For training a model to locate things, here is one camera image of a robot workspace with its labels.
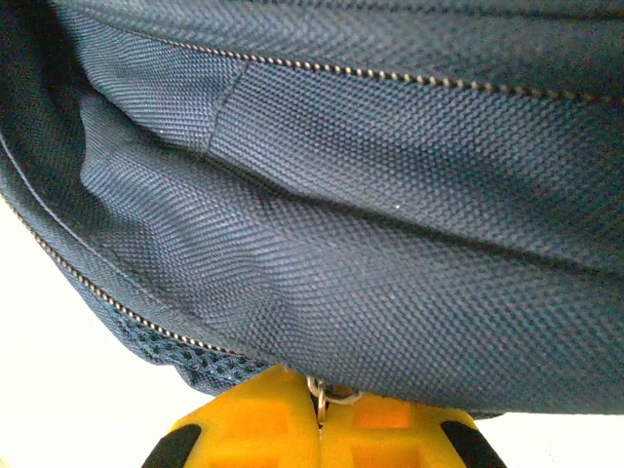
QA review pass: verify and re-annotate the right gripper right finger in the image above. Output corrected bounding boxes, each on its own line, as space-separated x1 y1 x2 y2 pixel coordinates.
321 393 508 468

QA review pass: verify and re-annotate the navy blue student backpack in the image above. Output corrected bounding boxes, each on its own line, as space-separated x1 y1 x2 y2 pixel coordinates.
0 0 624 421

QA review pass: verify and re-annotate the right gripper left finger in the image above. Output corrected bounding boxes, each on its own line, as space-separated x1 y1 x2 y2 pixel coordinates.
140 365 322 468

